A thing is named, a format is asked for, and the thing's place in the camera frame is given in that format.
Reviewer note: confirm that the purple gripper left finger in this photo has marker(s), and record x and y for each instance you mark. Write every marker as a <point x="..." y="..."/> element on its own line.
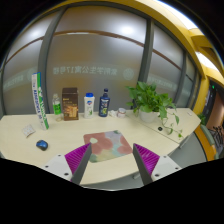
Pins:
<point x="77" y="161"/>

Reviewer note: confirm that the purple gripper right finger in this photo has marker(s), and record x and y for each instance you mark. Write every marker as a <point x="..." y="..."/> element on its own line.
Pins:
<point x="146" y="161"/>

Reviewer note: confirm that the pastel patterned mouse pad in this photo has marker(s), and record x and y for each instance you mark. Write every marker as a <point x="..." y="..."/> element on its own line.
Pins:
<point x="107" y="145"/>

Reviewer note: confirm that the blue black computer mouse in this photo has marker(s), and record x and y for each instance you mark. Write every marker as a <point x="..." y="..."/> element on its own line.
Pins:
<point x="41" y="144"/>

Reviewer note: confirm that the small white jar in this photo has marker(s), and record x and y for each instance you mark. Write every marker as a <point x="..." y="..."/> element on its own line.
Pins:
<point x="121" y="113"/>

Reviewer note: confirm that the white crumpled packet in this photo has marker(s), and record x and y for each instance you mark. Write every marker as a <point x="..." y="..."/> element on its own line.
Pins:
<point x="28" y="130"/>

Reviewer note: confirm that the clear green-label water bottle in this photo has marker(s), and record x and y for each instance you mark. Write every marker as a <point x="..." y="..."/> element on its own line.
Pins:
<point x="57" y="107"/>

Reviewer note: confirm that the white shampoo bottle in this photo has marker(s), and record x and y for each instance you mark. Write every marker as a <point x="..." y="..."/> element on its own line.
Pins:
<point x="89" y="105"/>

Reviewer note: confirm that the green potted plant white pot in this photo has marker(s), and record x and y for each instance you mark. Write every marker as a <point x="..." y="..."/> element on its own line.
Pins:
<point x="145" y="99"/>

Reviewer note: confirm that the dark blue shampoo bottle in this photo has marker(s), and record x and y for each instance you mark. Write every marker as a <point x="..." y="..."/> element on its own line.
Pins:
<point x="104" y="104"/>

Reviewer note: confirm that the brown carton box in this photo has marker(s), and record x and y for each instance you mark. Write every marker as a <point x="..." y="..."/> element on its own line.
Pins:
<point x="70" y="103"/>

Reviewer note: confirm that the white green tall box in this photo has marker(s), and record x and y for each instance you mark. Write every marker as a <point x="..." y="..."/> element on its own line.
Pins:
<point x="38" y="100"/>

